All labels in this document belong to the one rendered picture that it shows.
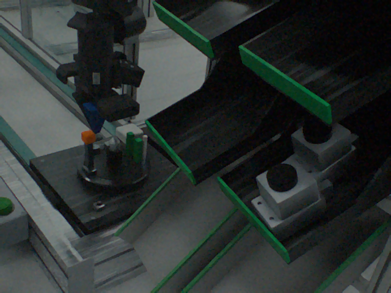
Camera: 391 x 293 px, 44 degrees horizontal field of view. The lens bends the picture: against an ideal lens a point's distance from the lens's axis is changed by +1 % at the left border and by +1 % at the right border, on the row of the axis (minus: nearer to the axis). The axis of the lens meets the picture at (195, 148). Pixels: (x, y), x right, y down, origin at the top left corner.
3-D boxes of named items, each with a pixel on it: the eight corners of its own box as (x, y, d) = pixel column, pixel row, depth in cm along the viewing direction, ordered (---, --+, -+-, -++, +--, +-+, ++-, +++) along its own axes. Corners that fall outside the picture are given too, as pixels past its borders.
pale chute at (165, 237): (168, 306, 68) (149, 297, 64) (132, 243, 77) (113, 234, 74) (311, 161, 66) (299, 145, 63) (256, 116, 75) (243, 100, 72)
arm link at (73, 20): (90, 19, 71) (127, 7, 78) (60, 10, 73) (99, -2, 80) (90, 64, 75) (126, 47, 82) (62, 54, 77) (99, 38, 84)
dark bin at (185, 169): (195, 187, 58) (176, 144, 53) (149, 133, 67) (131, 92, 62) (376, 73, 63) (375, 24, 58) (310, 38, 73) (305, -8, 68)
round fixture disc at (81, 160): (99, 203, 87) (99, 194, 86) (63, 164, 96) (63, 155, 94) (163, 180, 95) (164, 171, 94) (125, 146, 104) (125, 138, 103)
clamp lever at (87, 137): (87, 171, 89) (85, 137, 85) (82, 166, 91) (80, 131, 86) (104, 165, 91) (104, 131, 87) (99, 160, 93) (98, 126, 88)
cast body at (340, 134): (314, 198, 53) (307, 154, 48) (288, 176, 56) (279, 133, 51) (371, 156, 55) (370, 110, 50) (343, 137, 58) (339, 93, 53)
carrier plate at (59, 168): (88, 238, 82) (88, 229, 81) (29, 167, 97) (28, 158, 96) (198, 193, 96) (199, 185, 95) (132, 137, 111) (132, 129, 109)
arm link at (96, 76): (108, 76, 72) (143, 69, 75) (52, 33, 83) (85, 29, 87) (108, 124, 76) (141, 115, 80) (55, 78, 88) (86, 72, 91)
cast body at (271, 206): (276, 245, 50) (264, 203, 46) (255, 217, 53) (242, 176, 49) (344, 206, 51) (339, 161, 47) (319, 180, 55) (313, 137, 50)
